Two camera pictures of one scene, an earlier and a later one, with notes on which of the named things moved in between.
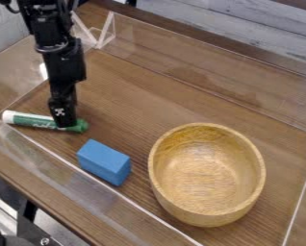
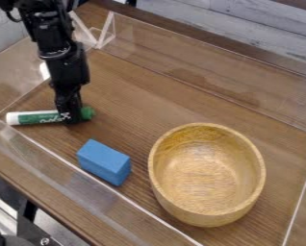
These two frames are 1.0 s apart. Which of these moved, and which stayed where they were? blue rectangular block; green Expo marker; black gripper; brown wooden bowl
Moved: green Expo marker
Stayed: blue rectangular block; brown wooden bowl; black gripper
